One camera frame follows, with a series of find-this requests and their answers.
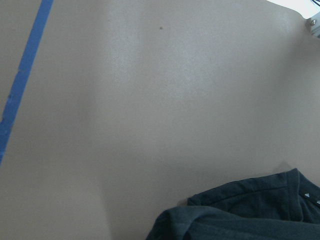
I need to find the black graphic t-shirt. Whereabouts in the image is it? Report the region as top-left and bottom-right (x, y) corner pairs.
(147, 168), (320, 240)

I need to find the aluminium frame post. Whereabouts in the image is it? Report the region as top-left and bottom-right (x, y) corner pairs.
(306, 14), (320, 39)

